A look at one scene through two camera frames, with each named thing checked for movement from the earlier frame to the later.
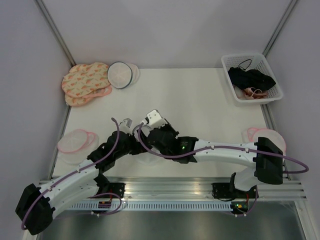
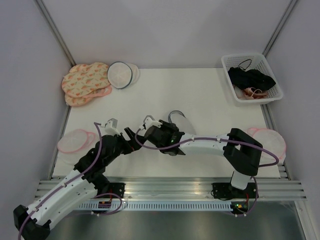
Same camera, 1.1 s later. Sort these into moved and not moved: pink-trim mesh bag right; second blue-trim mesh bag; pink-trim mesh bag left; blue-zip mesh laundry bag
Moved: blue-zip mesh laundry bag
Not moved: pink-trim mesh bag right; pink-trim mesh bag left; second blue-trim mesh bag
